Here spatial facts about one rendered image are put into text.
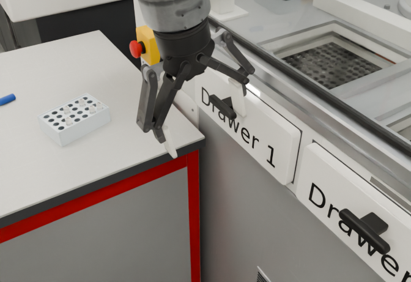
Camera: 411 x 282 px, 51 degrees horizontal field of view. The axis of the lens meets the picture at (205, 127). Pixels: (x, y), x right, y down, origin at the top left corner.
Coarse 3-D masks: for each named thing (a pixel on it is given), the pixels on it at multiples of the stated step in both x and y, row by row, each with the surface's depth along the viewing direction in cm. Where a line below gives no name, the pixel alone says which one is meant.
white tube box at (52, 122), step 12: (84, 96) 97; (60, 108) 93; (72, 108) 93; (84, 108) 93; (96, 108) 93; (108, 108) 93; (48, 120) 90; (60, 120) 90; (72, 120) 90; (84, 120) 90; (96, 120) 92; (108, 120) 95; (48, 132) 90; (60, 132) 86; (72, 132) 89; (84, 132) 91; (60, 144) 88
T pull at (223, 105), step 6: (210, 96) 76; (216, 96) 76; (210, 102) 76; (216, 102) 75; (222, 102) 74; (228, 102) 74; (222, 108) 73; (228, 108) 73; (228, 114) 72; (234, 114) 72
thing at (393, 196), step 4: (372, 180) 56; (376, 180) 55; (376, 184) 55; (380, 184) 55; (380, 188) 55; (384, 188) 54; (384, 192) 55; (388, 192) 54; (392, 192) 54; (392, 196) 54; (396, 196) 53; (396, 200) 53; (400, 200) 53; (404, 204) 52; (408, 204) 52; (408, 208) 52
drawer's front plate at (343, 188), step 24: (312, 144) 63; (312, 168) 63; (336, 168) 59; (336, 192) 60; (360, 192) 56; (336, 216) 62; (360, 216) 57; (384, 216) 54; (408, 216) 52; (408, 240) 52; (408, 264) 53
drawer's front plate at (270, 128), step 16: (208, 80) 82; (224, 80) 77; (224, 96) 79; (208, 112) 87; (256, 112) 71; (272, 112) 69; (224, 128) 83; (240, 128) 78; (256, 128) 73; (272, 128) 69; (288, 128) 66; (240, 144) 80; (256, 144) 75; (272, 144) 70; (288, 144) 66; (272, 160) 72; (288, 160) 68; (288, 176) 70
